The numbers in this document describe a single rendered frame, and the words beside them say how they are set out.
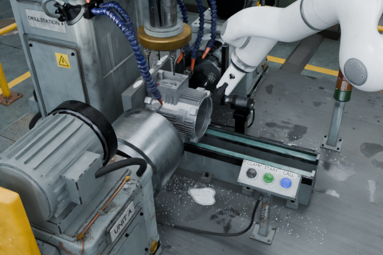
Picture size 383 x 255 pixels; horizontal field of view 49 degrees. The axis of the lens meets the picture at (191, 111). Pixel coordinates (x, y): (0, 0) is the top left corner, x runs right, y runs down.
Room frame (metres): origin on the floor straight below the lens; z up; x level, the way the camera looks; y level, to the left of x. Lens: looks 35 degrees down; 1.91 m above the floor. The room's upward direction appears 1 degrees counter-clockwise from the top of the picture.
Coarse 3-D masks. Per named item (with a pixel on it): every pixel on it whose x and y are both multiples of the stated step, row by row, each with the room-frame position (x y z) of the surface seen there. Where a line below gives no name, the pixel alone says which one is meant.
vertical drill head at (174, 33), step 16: (160, 0) 1.25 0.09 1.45; (176, 0) 1.29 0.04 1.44; (160, 16) 1.25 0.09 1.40; (176, 16) 1.28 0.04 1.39; (144, 32) 1.27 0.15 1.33; (160, 32) 1.23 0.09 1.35; (176, 32) 1.24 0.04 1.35; (144, 48) 1.28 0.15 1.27; (160, 48) 1.20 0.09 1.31; (176, 48) 1.22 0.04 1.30
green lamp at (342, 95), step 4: (336, 88) 1.31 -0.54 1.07; (336, 92) 1.31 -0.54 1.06; (340, 92) 1.30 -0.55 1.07; (344, 92) 1.29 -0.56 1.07; (348, 92) 1.29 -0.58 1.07; (336, 96) 1.30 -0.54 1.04; (340, 96) 1.29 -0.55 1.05; (344, 96) 1.29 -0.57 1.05; (348, 96) 1.29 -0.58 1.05; (340, 100) 1.29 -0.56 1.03; (344, 100) 1.29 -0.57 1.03
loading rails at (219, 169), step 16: (208, 128) 1.29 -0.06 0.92; (192, 144) 1.20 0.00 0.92; (208, 144) 1.26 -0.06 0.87; (224, 144) 1.23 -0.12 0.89; (240, 144) 1.20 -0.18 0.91; (256, 144) 1.19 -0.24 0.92; (272, 144) 1.18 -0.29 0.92; (192, 160) 1.17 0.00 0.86; (208, 160) 1.15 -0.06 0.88; (224, 160) 1.12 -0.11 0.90; (240, 160) 1.10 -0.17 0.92; (256, 160) 1.10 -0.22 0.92; (272, 160) 1.15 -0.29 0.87; (288, 160) 1.12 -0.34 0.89; (304, 160) 1.10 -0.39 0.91; (208, 176) 1.13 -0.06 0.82; (224, 176) 1.12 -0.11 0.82; (304, 176) 1.00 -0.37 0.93; (304, 192) 1.00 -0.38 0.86
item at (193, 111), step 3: (207, 93) 1.28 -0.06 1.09; (210, 93) 1.29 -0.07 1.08; (147, 99) 1.25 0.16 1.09; (150, 99) 1.25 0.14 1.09; (144, 102) 1.25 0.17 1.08; (147, 102) 1.24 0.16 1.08; (150, 102) 1.25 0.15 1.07; (192, 108) 1.18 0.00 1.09; (195, 108) 1.18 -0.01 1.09; (192, 111) 1.17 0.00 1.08; (195, 111) 1.17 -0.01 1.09; (192, 114) 1.17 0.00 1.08; (195, 114) 1.17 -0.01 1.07; (210, 120) 1.29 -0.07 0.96; (195, 138) 1.17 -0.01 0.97; (192, 141) 1.17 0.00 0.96; (195, 141) 1.17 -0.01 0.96
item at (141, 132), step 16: (128, 112) 1.08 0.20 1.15; (144, 112) 1.06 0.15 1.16; (128, 128) 0.98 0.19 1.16; (144, 128) 0.99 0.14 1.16; (160, 128) 1.01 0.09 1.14; (128, 144) 0.92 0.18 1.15; (144, 144) 0.93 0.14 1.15; (160, 144) 0.96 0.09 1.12; (176, 144) 1.00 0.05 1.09; (160, 160) 0.91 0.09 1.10; (176, 160) 0.97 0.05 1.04; (160, 176) 0.88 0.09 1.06
